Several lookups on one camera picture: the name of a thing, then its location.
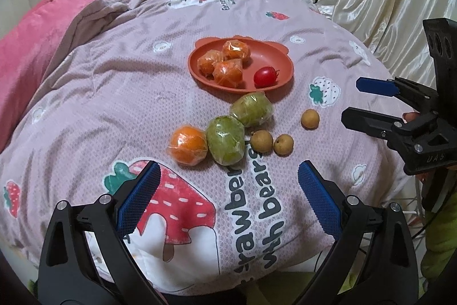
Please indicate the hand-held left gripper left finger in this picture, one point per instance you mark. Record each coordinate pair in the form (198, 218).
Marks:
(137, 201)

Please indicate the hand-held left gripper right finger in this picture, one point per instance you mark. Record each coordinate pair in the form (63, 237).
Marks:
(319, 203)

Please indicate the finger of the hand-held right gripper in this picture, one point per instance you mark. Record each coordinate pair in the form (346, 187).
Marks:
(375, 86)
(364, 121)

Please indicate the brown longan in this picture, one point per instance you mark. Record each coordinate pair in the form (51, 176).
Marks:
(310, 119)
(283, 145)
(261, 141)

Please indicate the plastic-wrapped orange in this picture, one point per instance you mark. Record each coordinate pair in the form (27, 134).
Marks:
(228, 72)
(188, 150)
(210, 64)
(236, 50)

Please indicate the red tomato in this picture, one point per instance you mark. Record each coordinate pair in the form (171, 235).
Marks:
(266, 76)

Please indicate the plastic-wrapped green mandarin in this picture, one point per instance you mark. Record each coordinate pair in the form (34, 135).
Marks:
(251, 108)
(226, 140)

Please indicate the orange bear-eared plate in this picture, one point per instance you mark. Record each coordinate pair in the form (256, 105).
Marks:
(264, 56)

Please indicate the person's right hand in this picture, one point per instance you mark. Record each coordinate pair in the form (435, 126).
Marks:
(410, 116)

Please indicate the pink strawberry-print quilt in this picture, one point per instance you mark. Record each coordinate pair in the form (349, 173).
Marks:
(107, 94)

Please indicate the person's lime-green clothing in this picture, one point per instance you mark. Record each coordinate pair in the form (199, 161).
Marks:
(441, 248)

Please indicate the pink fleece blanket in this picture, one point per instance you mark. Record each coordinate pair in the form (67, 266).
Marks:
(43, 33)

